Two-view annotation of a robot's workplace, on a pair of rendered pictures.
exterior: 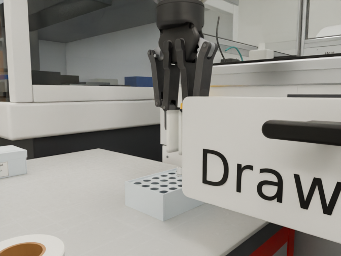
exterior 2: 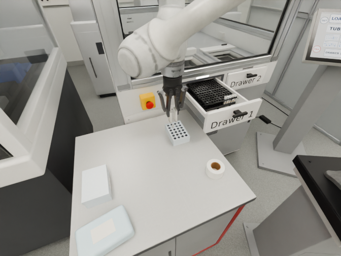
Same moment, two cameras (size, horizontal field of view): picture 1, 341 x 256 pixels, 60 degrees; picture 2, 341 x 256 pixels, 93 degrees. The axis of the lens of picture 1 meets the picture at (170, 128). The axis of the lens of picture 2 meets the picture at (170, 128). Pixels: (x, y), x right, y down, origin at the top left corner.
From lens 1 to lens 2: 70 cm
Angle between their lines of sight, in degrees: 66
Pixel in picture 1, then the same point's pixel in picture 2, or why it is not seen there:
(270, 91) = not seen: hidden behind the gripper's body
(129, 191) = (175, 141)
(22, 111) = (35, 155)
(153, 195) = (186, 137)
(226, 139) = (217, 119)
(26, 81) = (22, 135)
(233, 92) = (158, 86)
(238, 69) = (160, 77)
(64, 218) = (175, 162)
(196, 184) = (209, 129)
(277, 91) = not seen: hidden behind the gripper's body
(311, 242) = not seen: hidden behind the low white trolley
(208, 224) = (195, 134)
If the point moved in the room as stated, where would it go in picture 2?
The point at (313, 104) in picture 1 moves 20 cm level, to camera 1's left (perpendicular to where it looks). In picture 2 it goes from (234, 108) to (224, 138)
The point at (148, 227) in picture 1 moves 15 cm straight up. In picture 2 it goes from (191, 145) to (194, 121)
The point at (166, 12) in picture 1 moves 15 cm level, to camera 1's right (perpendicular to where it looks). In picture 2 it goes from (177, 83) to (191, 68)
